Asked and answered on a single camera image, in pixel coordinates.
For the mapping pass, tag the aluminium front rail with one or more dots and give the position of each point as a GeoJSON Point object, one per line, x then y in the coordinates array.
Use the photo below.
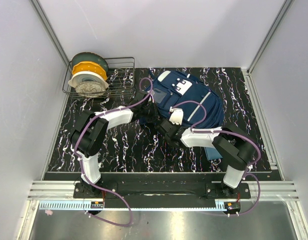
{"type": "Point", "coordinates": [269, 190]}

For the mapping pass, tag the small blue wallet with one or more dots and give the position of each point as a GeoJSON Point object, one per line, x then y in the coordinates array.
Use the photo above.
{"type": "Point", "coordinates": [212, 153]}

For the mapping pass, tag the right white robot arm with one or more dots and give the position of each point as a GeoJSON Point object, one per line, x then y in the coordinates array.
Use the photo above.
{"type": "Point", "coordinates": [237, 150]}

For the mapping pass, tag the black wire dish rack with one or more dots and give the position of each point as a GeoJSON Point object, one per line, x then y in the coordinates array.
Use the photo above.
{"type": "Point", "coordinates": [120, 78]}

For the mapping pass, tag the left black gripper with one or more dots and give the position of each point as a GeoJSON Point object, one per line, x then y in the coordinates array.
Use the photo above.
{"type": "Point", "coordinates": [156, 115]}

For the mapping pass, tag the white plate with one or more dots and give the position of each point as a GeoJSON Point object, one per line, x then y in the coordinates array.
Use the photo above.
{"type": "Point", "coordinates": [87, 77]}

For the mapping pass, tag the grey patterned plate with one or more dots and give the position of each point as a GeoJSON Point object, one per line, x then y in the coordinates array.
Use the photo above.
{"type": "Point", "coordinates": [90, 89]}

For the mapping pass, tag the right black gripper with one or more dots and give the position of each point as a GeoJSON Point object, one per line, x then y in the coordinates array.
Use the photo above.
{"type": "Point", "coordinates": [178, 126]}

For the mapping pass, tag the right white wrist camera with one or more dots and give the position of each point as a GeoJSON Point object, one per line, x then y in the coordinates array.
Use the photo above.
{"type": "Point", "coordinates": [176, 116]}

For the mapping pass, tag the yellow plate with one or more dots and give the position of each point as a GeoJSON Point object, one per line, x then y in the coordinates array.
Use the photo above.
{"type": "Point", "coordinates": [89, 66]}

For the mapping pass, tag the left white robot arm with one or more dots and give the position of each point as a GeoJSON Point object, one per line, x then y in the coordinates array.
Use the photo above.
{"type": "Point", "coordinates": [90, 130]}

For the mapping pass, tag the navy blue student backpack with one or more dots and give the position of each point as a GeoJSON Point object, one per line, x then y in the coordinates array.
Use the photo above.
{"type": "Point", "coordinates": [202, 107]}

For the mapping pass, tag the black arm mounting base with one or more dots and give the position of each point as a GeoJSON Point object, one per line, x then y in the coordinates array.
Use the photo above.
{"type": "Point", "coordinates": [213, 189]}

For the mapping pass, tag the dark green plate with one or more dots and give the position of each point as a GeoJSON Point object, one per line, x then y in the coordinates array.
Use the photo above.
{"type": "Point", "coordinates": [89, 56]}

